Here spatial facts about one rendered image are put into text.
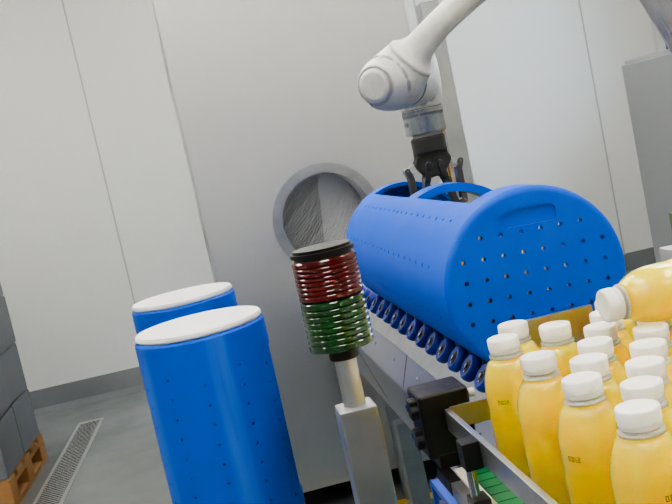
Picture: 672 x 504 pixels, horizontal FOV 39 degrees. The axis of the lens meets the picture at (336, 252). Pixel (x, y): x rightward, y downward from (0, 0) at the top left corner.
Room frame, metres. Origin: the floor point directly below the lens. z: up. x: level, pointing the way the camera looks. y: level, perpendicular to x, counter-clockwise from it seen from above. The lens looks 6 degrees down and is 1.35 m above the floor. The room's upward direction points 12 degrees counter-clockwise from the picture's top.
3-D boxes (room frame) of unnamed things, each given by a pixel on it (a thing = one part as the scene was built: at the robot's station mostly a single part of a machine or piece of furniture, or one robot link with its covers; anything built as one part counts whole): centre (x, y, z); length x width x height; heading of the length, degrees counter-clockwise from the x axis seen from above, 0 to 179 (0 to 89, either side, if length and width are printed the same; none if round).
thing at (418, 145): (2.08, -0.25, 1.28); 0.08 x 0.07 x 0.09; 98
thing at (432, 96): (2.06, -0.24, 1.46); 0.13 x 0.11 x 0.16; 153
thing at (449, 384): (1.26, -0.10, 0.95); 0.10 x 0.07 x 0.10; 98
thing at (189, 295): (2.59, 0.44, 1.03); 0.28 x 0.28 x 0.01
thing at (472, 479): (1.08, -0.10, 0.94); 0.03 x 0.02 x 0.08; 8
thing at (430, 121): (2.08, -0.25, 1.36); 0.09 x 0.09 x 0.06
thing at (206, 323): (2.05, 0.33, 1.03); 0.28 x 0.28 x 0.01
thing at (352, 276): (0.91, 0.01, 1.23); 0.06 x 0.06 x 0.04
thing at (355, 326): (0.91, 0.01, 1.18); 0.06 x 0.06 x 0.05
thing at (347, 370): (0.91, 0.01, 1.18); 0.06 x 0.06 x 0.16
